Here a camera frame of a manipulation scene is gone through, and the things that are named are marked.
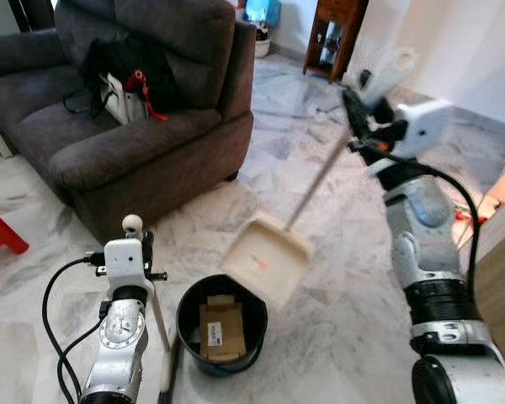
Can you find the white tote bag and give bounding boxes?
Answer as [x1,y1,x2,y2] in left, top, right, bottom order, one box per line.
[101,72,148,125]

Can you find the dark grey sofa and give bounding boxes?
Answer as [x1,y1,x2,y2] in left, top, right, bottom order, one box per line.
[0,0,258,241]

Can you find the black plastic bucket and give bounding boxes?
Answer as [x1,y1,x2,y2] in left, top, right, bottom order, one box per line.
[175,274,268,377]

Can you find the large brown cardboard box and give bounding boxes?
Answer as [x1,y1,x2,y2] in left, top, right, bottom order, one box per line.
[199,295,247,363]

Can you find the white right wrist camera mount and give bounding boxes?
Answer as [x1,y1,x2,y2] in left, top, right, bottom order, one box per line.
[393,99,454,159]

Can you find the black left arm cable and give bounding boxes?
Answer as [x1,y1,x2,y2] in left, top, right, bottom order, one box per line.
[40,251,110,404]

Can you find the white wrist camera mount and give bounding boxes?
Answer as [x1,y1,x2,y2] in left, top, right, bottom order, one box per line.
[104,238,146,291]
[393,99,454,159]

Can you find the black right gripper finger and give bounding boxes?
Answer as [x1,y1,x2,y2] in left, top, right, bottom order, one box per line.
[341,84,375,136]

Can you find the beige long-handled broom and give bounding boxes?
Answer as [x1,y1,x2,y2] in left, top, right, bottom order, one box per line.
[122,215,179,395]

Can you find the dark wooden shelf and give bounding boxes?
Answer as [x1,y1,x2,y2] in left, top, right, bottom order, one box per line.
[303,0,369,82]

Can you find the small white round appliance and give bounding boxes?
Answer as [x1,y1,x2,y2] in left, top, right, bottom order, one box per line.
[252,24,273,58]

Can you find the light blue container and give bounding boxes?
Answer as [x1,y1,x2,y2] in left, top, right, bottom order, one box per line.
[244,0,283,26]

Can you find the beige long-handled dustpan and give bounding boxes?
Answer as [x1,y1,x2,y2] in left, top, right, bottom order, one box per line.
[219,46,417,308]

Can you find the black bag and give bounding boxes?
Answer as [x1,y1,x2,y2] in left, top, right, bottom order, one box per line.
[63,34,182,123]

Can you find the red stool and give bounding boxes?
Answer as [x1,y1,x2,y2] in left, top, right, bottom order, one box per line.
[0,200,30,258]

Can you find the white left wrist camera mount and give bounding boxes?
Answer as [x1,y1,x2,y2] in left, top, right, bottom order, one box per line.
[104,238,146,291]

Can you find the light wooden cabinet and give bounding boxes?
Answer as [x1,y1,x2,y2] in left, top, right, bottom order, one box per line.
[471,151,505,380]

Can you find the red tassel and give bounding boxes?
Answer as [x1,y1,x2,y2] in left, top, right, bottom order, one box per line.
[125,70,169,123]

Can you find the red item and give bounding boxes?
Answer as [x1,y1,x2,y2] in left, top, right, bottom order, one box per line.
[450,198,497,224]

